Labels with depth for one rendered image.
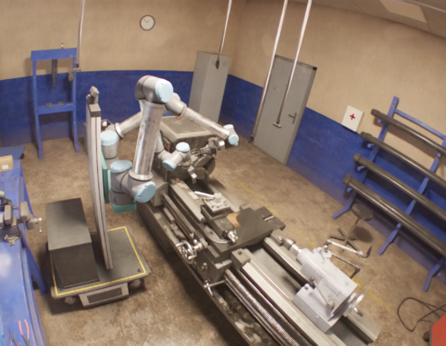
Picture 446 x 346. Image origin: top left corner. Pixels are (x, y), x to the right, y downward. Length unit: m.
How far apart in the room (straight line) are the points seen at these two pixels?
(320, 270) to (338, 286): 0.16
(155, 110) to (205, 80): 4.39
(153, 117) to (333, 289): 1.48
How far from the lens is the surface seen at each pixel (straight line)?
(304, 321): 1.82
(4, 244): 2.16
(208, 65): 5.69
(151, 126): 1.42
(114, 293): 2.49
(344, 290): 1.69
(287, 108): 5.39
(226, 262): 1.98
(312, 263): 1.72
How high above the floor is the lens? 2.29
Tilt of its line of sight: 30 degrees down
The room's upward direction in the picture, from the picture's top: 13 degrees clockwise
